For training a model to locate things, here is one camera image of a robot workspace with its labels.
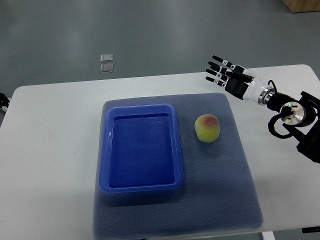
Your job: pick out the green red peach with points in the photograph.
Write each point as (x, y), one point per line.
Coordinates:
(207, 128)

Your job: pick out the white table leg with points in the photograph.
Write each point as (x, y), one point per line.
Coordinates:
(268, 235)

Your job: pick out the metal floor plate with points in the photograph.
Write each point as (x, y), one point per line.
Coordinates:
(106, 57)
(106, 68)

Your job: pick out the blue grey textured mat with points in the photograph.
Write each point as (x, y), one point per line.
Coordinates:
(217, 193)

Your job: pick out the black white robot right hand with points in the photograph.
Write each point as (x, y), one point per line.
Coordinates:
(236, 80)

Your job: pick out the black clamp at table edge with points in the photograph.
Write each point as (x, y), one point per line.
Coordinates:
(307, 230)

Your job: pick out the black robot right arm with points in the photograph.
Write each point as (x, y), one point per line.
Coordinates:
(296, 118)

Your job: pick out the wooden box corner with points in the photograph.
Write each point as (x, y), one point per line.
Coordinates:
(303, 6)

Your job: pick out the blue plastic tray plate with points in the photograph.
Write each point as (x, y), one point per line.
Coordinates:
(141, 150)

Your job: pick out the upper metal floor plate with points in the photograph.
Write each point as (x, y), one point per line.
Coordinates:
(106, 57)

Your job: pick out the lower metal floor plate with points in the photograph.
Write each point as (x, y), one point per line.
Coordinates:
(106, 68)

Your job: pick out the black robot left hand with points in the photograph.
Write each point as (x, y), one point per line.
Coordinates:
(4, 102)

